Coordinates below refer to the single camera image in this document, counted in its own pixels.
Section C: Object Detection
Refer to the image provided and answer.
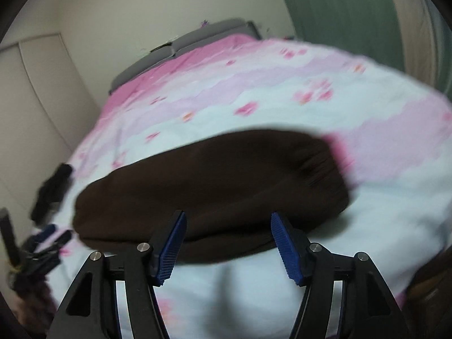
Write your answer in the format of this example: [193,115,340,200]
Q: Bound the brown cloth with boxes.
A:
[403,247,452,329]

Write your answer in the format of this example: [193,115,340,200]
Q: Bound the grey bed headboard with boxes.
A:
[108,19,264,96]

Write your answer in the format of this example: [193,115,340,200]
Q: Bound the dark brown pants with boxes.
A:
[74,129,352,265]

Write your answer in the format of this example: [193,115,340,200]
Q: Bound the green curtain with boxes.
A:
[273,0,407,78]

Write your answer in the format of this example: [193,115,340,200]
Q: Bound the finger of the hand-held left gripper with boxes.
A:
[22,223,73,278]
[30,162,75,226]

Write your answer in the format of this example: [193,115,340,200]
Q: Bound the white closet door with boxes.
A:
[0,33,104,198]

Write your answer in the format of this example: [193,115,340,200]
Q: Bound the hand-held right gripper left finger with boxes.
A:
[52,210,187,339]

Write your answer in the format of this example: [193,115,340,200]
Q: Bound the person's left forearm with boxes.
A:
[10,272,59,336]

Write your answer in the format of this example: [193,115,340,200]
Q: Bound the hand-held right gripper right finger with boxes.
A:
[270,212,405,339]

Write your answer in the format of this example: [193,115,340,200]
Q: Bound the pink floral printed blanket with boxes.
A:
[33,33,452,339]

